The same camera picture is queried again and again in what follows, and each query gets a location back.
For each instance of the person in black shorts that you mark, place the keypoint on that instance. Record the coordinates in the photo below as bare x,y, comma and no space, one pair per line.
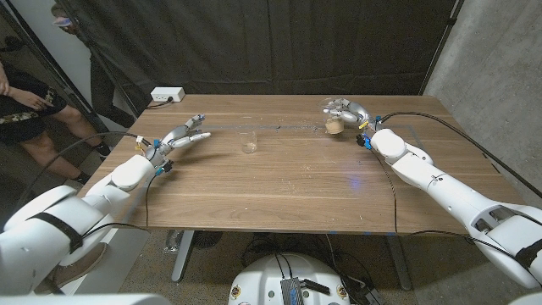
25,110

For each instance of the grey finned electronics box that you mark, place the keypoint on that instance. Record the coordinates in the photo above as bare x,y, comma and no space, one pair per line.
292,292

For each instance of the person in dark trousers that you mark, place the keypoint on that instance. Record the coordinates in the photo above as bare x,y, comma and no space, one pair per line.
101,93

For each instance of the black backdrop stand pole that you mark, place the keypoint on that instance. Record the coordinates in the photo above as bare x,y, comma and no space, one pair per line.
440,44

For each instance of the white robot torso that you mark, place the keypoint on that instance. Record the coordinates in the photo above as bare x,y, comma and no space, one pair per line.
267,279

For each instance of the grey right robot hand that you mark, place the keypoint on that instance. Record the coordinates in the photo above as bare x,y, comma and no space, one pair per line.
355,111

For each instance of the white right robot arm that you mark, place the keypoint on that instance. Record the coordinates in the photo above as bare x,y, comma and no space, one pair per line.
449,195

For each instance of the black partition frame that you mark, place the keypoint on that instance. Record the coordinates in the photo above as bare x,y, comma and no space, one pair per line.
55,70

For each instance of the clear plastic cup with sugar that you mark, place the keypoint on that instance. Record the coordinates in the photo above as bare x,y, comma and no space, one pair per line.
334,127

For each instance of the grey metal table leg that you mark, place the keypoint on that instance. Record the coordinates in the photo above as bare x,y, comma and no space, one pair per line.
400,262
183,258

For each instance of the black flat module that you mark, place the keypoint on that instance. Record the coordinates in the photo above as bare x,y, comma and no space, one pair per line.
315,287

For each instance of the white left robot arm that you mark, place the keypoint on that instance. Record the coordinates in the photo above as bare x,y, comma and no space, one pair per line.
51,229

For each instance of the round black floor fan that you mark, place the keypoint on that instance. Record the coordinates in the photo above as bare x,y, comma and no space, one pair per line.
207,239

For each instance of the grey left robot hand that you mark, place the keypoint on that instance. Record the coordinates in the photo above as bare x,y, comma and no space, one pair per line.
167,142

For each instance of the brown sugar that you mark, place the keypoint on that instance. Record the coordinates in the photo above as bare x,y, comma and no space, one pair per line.
334,126

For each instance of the black backdrop curtain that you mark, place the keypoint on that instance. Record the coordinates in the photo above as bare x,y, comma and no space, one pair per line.
296,42

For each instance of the white power strip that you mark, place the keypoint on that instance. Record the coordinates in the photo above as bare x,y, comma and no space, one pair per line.
167,94

